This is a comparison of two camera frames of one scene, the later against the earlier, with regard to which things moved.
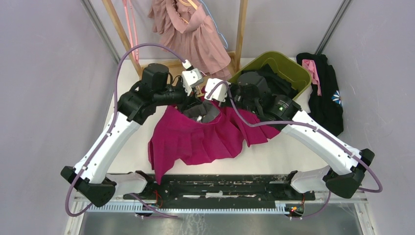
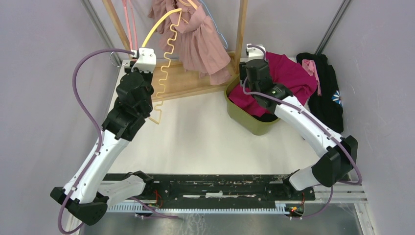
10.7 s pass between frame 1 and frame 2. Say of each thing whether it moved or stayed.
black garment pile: stayed
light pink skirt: stayed
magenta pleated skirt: moved
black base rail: stayed
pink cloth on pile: stayed
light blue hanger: stayed
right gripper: moved
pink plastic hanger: stayed
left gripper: moved
